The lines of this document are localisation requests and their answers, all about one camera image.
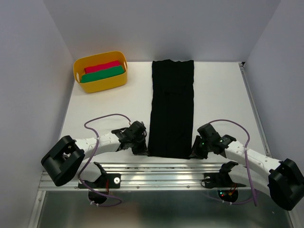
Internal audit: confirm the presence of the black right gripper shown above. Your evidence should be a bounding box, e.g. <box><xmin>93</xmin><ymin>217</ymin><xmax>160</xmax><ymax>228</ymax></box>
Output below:
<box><xmin>187</xmin><ymin>135</ymin><xmax>211</xmax><ymax>159</ymax></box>

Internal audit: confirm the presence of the black t-shirt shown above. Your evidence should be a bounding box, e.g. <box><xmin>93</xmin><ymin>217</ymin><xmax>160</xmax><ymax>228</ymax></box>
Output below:
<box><xmin>148</xmin><ymin>59</ymin><xmax>194</xmax><ymax>159</ymax></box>

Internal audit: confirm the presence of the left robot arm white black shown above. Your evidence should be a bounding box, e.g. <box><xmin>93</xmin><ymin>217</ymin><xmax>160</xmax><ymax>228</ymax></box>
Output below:
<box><xmin>41</xmin><ymin>127</ymin><xmax>146</xmax><ymax>187</ymax></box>

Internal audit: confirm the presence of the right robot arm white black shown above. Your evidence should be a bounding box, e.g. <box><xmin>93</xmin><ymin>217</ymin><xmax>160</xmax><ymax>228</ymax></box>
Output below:
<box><xmin>192</xmin><ymin>135</ymin><xmax>304</xmax><ymax>211</ymax></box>

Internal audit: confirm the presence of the yellow plastic basket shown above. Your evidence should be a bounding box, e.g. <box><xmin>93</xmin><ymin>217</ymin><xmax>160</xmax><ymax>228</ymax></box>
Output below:
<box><xmin>73</xmin><ymin>51</ymin><xmax>127</xmax><ymax>93</ymax></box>

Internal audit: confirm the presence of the green rolled t-shirt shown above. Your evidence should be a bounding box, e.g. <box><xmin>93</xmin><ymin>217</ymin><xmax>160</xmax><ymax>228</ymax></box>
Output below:
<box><xmin>80</xmin><ymin>66</ymin><xmax>124</xmax><ymax>83</ymax></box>

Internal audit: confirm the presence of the red rolled t-shirt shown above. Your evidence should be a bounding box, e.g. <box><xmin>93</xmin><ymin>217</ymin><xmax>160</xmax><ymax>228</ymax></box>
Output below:
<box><xmin>85</xmin><ymin>60</ymin><xmax>120</xmax><ymax>74</ymax></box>

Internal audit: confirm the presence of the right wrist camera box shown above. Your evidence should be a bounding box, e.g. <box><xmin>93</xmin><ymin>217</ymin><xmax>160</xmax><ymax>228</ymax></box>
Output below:
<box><xmin>197</xmin><ymin>123</ymin><xmax>221</xmax><ymax>143</ymax></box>

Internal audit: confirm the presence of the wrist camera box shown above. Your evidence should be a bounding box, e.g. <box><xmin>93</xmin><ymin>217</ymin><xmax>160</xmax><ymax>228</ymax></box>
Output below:
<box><xmin>197</xmin><ymin>123</ymin><xmax>221</xmax><ymax>143</ymax></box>
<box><xmin>128</xmin><ymin>121</ymin><xmax>146</xmax><ymax>139</ymax></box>

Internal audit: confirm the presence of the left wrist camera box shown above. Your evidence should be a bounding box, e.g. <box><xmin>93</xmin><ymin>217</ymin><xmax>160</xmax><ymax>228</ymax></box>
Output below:
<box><xmin>128</xmin><ymin>121</ymin><xmax>146</xmax><ymax>139</ymax></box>

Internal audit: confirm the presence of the aluminium rail frame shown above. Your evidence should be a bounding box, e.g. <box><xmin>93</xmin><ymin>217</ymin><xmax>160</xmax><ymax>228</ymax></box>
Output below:
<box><xmin>29</xmin><ymin>62</ymin><xmax>301</xmax><ymax>228</ymax></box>

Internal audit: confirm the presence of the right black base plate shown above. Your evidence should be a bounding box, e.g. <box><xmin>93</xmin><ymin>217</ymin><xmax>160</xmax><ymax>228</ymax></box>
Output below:
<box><xmin>201</xmin><ymin>172</ymin><xmax>245</xmax><ymax>189</ymax></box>

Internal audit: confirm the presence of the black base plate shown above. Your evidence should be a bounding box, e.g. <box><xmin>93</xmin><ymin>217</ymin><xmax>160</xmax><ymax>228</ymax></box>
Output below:
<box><xmin>201</xmin><ymin>172</ymin><xmax>245</xmax><ymax>189</ymax></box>
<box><xmin>81</xmin><ymin>172</ymin><xmax>121</xmax><ymax>189</ymax></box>

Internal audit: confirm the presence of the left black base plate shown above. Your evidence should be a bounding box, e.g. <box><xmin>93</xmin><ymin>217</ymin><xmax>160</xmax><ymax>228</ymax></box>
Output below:
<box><xmin>81</xmin><ymin>172</ymin><xmax>121</xmax><ymax>189</ymax></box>

